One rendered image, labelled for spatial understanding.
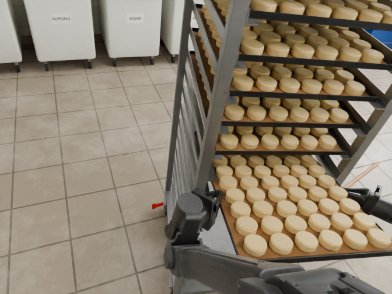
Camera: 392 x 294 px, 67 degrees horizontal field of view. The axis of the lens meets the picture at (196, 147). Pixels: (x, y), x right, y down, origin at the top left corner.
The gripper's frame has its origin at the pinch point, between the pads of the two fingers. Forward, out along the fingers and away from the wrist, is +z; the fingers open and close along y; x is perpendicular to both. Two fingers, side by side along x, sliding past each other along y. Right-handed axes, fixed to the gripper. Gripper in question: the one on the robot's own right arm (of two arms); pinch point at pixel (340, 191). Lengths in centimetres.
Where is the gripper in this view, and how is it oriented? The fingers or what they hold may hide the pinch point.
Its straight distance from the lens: 100.1
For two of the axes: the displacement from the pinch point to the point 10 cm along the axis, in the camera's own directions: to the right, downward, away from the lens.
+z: -8.1, -3.9, 4.5
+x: -5.8, 3.6, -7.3
